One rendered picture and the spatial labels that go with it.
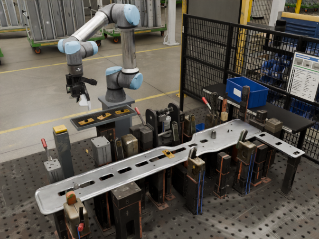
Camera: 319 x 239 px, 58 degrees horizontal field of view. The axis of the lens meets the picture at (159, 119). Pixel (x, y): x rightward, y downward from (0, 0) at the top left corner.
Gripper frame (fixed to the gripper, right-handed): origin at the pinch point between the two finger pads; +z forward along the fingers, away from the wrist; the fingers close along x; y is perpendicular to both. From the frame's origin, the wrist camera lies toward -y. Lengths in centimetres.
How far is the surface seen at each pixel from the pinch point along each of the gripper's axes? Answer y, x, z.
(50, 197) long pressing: 35, 28, 25
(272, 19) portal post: -459, -150, 15
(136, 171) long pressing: -6.1, 37.8, 25.5
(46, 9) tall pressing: -227, -637, 22
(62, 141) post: 15.5, 0.3, 15.9
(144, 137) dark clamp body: -25.2, 20.4, 20.3
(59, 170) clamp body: 25.5, 16.8, 21.0
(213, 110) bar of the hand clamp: -76, 30, 15
